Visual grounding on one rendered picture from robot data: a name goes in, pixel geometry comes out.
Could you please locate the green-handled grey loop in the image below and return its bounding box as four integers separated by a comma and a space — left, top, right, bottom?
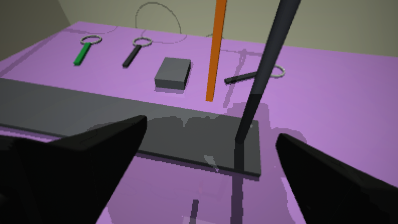
73, 35, 102, 65

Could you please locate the dark grey loop with straight handle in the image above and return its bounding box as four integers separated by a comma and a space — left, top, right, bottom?
224, 64, 286, 84
123, 37, 153, 68

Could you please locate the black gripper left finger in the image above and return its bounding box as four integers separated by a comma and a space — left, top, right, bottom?
0, 115, 147, 224

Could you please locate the dark grey square block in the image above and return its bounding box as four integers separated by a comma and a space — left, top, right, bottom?
154, 57, 191, 90

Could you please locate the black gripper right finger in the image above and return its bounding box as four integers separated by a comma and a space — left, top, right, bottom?
275, 133, 398, 224

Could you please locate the orange-brown long bar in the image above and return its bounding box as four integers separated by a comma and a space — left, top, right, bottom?
206, 0, 227, 102

